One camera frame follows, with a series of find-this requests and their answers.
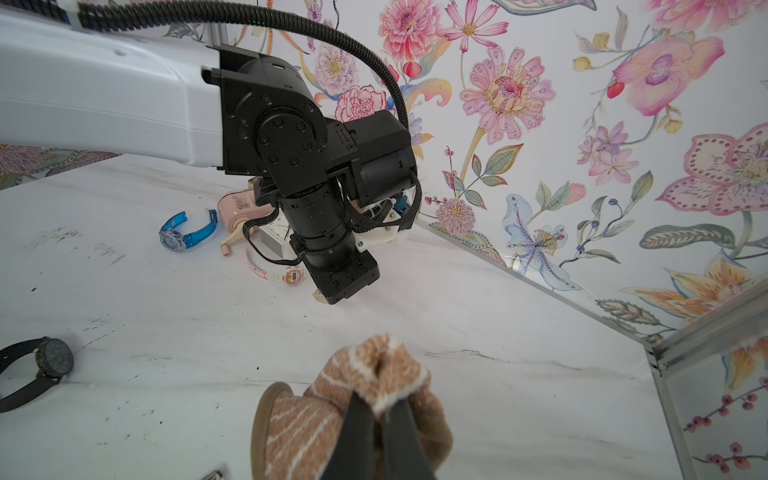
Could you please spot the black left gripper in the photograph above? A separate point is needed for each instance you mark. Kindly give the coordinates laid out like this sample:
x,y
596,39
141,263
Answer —
x,y
340,271

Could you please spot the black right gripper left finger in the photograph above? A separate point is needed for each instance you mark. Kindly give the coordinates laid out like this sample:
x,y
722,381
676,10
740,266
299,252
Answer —
x,y
353,455

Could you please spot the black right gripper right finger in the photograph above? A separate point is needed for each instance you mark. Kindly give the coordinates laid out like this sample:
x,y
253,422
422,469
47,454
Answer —
x,y
403,455

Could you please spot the pink white wristwatch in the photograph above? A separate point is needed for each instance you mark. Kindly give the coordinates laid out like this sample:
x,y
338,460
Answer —
x,y
286,275

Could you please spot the brown striped cloth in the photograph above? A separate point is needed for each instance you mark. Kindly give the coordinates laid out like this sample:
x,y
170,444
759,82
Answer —
x,y
293,436

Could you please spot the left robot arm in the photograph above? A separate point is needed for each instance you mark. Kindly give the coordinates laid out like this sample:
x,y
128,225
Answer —
x,y
75,75

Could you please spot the white square alarm clock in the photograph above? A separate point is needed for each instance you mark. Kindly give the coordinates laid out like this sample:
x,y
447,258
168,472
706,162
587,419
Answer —
x,y
275,238

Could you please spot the pink toy music box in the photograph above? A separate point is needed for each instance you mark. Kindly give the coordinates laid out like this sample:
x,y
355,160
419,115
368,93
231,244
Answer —
x,y
235,209

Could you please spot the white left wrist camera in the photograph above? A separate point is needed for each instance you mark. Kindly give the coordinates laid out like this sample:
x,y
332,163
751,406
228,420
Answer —
x,y
379,235

